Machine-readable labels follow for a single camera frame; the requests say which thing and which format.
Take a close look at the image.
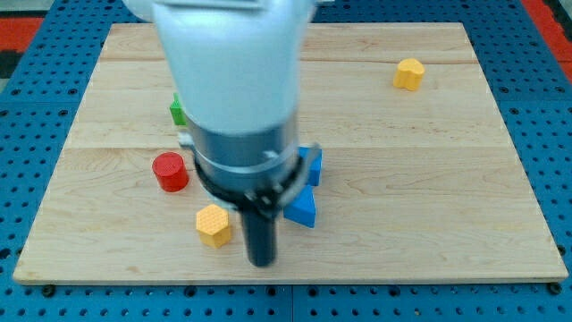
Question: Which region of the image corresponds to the yellow hexagon block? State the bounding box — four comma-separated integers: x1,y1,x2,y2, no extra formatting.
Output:
196,204,231,249

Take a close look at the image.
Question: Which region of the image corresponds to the yellow heart block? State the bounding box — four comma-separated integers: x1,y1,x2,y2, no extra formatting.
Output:
392,58,425,91

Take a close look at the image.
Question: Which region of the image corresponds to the green block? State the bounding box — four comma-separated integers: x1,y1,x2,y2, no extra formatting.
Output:
169,93,187,126

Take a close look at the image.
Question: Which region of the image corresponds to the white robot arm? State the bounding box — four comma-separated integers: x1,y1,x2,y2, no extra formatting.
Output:
126,0,321,267

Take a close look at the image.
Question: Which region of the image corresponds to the blue cube block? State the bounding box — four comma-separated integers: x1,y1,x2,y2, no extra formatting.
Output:
299,147,323,186

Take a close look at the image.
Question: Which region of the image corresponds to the wooden board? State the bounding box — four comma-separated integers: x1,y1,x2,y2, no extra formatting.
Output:
13,23,568,285

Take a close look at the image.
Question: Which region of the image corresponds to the blue triangle block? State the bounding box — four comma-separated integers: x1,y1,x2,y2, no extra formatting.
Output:
283,185,316,229

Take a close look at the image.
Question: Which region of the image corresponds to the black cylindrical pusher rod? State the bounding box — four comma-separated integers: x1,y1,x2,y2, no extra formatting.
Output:
240,208,278,267

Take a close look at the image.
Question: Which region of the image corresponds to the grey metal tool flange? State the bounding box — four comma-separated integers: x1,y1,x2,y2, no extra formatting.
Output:
178,114,322,218

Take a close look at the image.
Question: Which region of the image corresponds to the red cylinder block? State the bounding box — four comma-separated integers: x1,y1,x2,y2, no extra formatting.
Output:
152,152,189,192

